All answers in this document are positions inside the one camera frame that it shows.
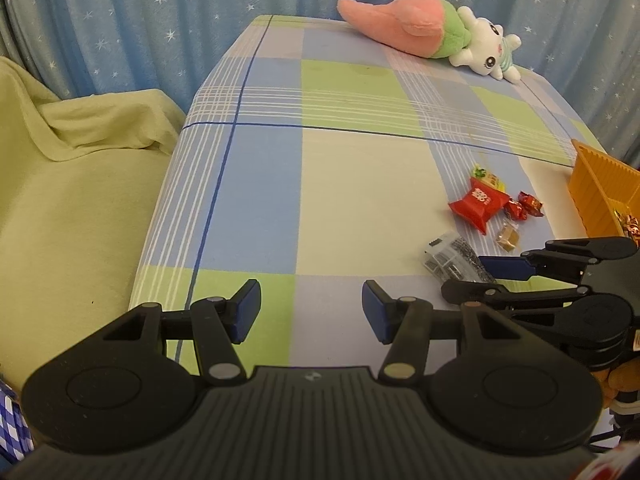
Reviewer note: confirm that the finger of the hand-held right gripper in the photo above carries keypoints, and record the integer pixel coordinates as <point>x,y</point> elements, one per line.
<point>505,266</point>
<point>490,292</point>

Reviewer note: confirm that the person's right hand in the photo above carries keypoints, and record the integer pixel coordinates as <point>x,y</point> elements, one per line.
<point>620,382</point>

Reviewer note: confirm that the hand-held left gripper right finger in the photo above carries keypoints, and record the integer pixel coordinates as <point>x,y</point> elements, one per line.
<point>377,310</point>

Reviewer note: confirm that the orange plastic tray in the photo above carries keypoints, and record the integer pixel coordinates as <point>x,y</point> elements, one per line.
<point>600,185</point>

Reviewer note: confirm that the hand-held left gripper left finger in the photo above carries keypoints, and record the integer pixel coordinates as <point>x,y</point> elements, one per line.
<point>245,310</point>

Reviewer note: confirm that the yellow green candy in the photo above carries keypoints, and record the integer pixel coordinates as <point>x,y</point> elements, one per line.
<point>489,177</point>

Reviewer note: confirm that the blue star print curtain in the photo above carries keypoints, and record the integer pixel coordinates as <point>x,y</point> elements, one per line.
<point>150,10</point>

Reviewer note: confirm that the brown candy clear wrapper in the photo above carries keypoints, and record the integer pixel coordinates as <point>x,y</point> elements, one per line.
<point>507,236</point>

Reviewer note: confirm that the silver black snack packet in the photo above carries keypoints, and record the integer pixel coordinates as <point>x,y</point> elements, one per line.
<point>452,260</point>

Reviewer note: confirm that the small red candy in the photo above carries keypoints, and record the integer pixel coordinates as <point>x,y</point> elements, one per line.
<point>532,203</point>
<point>515,209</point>

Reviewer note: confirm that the red white printed cloth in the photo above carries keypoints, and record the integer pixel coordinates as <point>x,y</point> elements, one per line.
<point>617,465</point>

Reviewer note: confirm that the checked pastel tablecloth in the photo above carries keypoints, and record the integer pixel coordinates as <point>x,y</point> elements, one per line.
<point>300,185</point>

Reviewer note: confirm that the blue white checked clothing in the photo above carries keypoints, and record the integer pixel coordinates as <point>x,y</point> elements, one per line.
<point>10,425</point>

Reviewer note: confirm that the rabbit plush toy pink tail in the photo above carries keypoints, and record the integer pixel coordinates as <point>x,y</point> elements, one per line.
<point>415,25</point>

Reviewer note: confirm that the yellow green blanket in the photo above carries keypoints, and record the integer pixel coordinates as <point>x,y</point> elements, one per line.
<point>75,210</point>

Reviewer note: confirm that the red packet white print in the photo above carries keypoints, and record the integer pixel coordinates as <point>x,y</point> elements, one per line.
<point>477,205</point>

